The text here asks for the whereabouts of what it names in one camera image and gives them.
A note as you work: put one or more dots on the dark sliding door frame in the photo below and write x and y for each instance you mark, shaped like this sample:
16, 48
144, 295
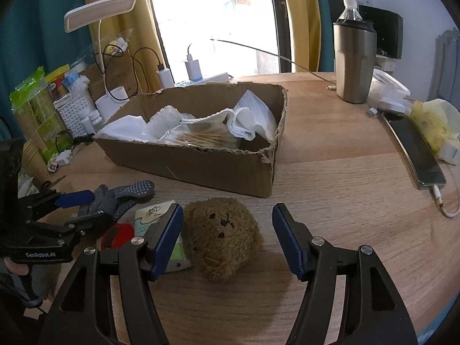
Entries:
280, 18

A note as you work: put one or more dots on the clear bubble wrap bag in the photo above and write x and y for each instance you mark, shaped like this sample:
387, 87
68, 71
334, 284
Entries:
169, 122

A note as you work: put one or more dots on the brown cardboard sheet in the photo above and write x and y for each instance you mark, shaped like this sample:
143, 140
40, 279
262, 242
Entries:
122, 75

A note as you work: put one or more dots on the white paper sheet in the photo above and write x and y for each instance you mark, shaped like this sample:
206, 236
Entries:
122, 129

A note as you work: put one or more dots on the white embossed paper towel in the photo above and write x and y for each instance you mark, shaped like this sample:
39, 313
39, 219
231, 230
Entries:
258, 109

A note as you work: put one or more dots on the white power strip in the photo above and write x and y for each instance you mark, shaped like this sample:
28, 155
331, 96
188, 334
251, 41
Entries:
205, 79

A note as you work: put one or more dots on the yellow plush in clear bag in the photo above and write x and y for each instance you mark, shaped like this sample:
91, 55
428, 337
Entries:
116, 43

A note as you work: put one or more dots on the yellow plastic bag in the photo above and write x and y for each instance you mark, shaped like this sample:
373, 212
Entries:
438, 125

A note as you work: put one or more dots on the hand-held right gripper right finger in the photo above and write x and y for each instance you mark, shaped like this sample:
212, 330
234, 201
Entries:
287, 244

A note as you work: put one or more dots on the small patterned pouch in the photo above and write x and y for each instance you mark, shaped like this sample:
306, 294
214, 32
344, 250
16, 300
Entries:
52, 163

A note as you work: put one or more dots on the white plug adapter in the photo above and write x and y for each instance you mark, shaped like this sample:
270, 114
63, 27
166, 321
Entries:
393, 104

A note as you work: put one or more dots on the wide teal curtain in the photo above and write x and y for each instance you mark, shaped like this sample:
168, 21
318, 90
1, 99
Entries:
36, 25

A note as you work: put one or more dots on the grey dotted work glove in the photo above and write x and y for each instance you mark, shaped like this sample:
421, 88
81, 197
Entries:
134, 188
100, 203

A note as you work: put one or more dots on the brown teddy bear plush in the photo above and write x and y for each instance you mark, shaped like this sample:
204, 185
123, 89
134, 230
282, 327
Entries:
222, 237

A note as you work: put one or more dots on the white cloth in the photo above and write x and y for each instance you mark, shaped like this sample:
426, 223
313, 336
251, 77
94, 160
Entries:
242, 125

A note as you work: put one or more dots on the white perforated basket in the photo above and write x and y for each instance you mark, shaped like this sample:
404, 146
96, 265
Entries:
75, 115

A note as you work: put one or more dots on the cotton swab pack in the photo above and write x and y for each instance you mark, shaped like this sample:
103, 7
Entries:
205, 138

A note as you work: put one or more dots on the red plastic object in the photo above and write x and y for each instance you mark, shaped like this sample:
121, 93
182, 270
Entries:
116, 236

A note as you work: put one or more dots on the green white tissue pack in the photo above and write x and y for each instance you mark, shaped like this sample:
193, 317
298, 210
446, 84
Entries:
152, 215

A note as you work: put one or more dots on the black smartphone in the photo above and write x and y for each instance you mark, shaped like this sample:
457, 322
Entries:
413, 151

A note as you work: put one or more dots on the white desk lamp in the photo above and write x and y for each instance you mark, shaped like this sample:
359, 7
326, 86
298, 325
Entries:
100, 10

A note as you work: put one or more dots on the black monitor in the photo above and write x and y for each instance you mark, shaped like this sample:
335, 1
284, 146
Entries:
384, 28

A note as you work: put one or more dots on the small white power adapter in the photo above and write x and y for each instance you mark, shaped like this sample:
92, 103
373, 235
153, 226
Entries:
65, 158

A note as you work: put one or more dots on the narrow yellow curtain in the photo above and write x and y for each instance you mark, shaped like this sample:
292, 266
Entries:
300, 18

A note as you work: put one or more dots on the person's left hand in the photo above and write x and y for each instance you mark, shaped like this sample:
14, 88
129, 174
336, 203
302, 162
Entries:
16, 269

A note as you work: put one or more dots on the white pill bottle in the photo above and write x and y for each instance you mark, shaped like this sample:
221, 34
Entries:
88, 125
96, 118

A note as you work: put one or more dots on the brown cardboard box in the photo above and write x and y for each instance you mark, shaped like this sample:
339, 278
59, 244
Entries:
187, 169

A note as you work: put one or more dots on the narrow teal curtain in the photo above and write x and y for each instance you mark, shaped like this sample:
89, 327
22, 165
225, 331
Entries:
327, 14

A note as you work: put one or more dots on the stack of brown paper cups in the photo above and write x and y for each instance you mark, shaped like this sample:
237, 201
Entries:
34, 161

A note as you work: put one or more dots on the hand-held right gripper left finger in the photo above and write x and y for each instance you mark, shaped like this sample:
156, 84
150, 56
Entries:
169, 237

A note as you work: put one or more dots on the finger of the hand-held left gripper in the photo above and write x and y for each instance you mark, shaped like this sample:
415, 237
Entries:
90, 222
75, 198

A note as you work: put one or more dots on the grey padded headboard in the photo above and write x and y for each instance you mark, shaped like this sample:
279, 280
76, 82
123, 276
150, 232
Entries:
447, 64

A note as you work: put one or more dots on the clear water bottle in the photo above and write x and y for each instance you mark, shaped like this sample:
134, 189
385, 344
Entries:
350, 10

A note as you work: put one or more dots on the steel tumbler with black lid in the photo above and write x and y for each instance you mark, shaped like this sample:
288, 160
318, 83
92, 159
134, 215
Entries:
354, 64

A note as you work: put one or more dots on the green pack of paper cups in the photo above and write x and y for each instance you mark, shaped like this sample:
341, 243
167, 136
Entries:
34, 111

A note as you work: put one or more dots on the blue white plastic bag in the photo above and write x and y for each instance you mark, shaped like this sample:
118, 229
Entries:
77, 81

